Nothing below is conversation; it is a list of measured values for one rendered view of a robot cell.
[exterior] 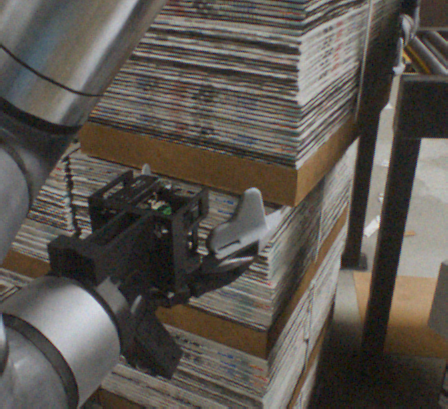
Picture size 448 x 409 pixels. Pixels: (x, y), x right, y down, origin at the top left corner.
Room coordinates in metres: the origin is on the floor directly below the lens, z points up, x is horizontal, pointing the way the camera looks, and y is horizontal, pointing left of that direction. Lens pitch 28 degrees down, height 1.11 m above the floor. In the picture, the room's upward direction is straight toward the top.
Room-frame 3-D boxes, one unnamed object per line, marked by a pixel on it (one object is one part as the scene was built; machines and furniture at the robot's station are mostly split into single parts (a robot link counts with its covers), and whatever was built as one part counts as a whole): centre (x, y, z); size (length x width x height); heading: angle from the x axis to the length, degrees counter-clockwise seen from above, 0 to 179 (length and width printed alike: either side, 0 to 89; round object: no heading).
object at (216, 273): (0.35, 0.01, 0.86); 0.09 x 0.05 x 0.02; 127
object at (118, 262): (0.32, 0.07, 0.88); 0.12 x 0.08 x 0.09; 153
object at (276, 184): (0.62, 0.01, 0.86); 0.29 x 0.16 x 0.04; 61
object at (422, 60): (1.32, -0.48, 0.77); 0.47 x 0.05 x 0.05; 173
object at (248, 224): (0.39, -0.02, 0.88); 0.09 x 0.03 x 0.06; 127
